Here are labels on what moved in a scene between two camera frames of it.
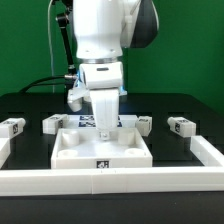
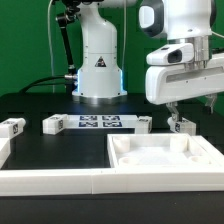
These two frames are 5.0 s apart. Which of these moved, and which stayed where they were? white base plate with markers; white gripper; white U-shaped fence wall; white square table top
Moved: white square table top; white gripper
Stayed: white base plate with markers; white U-shaped fence wall
